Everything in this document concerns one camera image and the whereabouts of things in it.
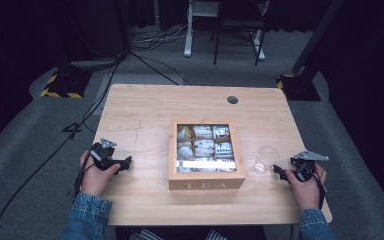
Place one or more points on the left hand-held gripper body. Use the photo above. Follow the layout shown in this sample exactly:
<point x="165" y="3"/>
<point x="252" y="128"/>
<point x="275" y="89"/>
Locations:
<point x="102" y="154"/>

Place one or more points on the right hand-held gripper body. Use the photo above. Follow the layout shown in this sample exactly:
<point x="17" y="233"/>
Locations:
<point x="305" y="166"/>

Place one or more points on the person's left hand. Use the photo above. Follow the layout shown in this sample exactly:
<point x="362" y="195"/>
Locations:
<point x="95" y="180"/>

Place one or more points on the person's right hand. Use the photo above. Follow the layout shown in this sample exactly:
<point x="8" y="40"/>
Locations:
<point x="308" y="195"/>

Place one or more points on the clear glass cup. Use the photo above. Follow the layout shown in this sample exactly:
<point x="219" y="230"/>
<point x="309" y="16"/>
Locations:
<point x="265" y="161"/>

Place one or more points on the wooden tea box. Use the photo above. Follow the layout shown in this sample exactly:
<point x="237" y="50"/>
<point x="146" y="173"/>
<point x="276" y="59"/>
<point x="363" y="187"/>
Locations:
<point x="206" y="181"/>

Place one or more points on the assortment of tea bags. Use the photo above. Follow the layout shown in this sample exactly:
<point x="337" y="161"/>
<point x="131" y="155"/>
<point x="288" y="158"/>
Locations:
<point x="204" y="148"/>

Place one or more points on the black yellow striped stand base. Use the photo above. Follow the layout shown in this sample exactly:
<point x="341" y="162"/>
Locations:
<point x="65" y="85"/>

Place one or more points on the black stand with striped base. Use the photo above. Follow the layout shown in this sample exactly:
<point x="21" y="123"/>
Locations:
<point x="301" y="86"/>

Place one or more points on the dark round table grommet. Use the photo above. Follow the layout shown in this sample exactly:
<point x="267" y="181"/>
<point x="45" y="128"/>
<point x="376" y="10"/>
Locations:
<point x="232" y="99"/>

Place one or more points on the black chair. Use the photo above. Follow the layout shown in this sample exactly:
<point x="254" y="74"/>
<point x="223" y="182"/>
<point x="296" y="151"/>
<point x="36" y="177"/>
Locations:
<point x="243" y="22"/>

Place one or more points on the white desk frame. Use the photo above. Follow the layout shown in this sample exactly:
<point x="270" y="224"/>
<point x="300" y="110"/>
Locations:
<point x="188" y="41"/>

